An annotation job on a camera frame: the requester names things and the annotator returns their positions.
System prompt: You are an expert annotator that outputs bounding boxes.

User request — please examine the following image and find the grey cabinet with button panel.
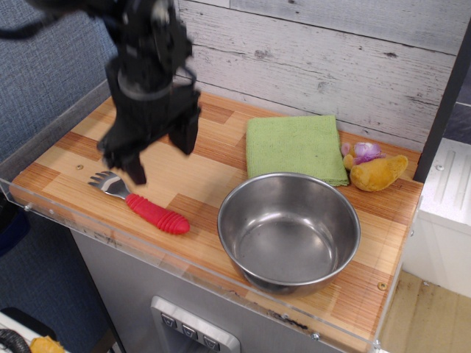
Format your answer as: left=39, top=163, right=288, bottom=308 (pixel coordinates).
left=72, top=231, right=340, bottom=352

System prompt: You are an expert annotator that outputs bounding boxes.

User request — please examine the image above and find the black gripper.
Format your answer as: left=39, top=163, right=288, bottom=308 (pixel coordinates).
left=98, top=58, right=201, bottom=185

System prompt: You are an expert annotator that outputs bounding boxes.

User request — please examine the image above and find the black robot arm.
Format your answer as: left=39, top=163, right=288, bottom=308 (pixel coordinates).
left=1, top=1, right=200, bottom=185

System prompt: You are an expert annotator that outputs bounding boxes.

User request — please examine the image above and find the dark vertical post right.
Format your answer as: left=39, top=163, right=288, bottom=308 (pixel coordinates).
left=413, top=23, right=470, bottom=183

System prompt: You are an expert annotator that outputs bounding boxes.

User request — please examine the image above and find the yellow plush toy with flower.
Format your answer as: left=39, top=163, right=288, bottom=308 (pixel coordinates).
left=341, top=143, right=408, bottom=192

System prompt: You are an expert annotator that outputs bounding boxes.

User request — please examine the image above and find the yellow object bottom left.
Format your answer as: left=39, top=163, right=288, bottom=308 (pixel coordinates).
left=29, top=336, right=65, bottom=353

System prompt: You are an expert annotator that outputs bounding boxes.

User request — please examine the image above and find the white side unit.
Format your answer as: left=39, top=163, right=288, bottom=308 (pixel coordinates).
left=403, top=138, right=470, bottom=297

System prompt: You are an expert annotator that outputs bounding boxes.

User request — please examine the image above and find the stainless steel bowl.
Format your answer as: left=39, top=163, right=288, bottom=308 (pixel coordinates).
left=217, top=172, right=361, bottom=296

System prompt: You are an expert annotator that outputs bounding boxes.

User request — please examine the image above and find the red-handled metal spork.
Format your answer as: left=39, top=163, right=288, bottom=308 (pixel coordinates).
left=88, top=171, right=191, bottom=235

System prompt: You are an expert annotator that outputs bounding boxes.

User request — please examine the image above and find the clear acrylic edge guard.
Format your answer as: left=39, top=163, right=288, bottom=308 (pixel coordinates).
left=0, top=53, right=424, bottom=353

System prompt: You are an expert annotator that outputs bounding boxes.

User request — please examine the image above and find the green folded cloth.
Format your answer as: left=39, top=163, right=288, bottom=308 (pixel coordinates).
left=246, top=115, right=349, bottom=186

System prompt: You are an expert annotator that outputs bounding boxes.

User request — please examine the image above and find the black braided cable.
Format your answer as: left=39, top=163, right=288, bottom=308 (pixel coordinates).
left=0, top=329, right=32, bottom=353

